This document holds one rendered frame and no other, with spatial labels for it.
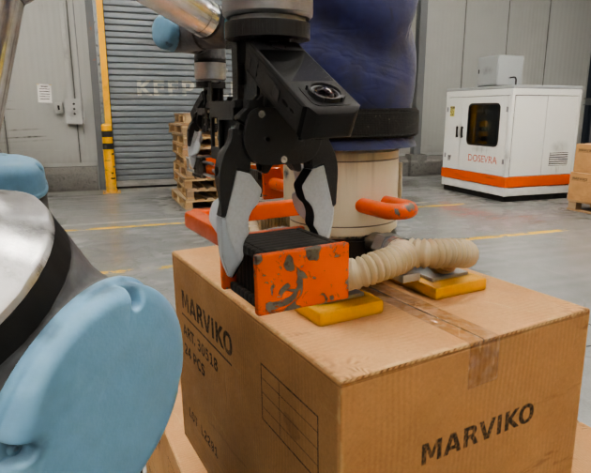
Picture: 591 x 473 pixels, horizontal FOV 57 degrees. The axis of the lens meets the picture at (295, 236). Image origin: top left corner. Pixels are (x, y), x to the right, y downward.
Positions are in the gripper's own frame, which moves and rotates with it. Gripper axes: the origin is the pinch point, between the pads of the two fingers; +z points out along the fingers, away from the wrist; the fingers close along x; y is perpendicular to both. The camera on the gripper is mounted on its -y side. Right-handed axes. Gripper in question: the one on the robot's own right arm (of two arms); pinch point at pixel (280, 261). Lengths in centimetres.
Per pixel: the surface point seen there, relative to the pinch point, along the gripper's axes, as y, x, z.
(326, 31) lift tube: 23.2, -18.8, -22.9
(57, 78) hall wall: 964, -76, -57
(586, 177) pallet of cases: 405, -661, 79
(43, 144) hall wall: 967, -44, 50
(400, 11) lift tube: 19.3, -27.6, -25.5
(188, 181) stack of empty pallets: 683, -202, 89
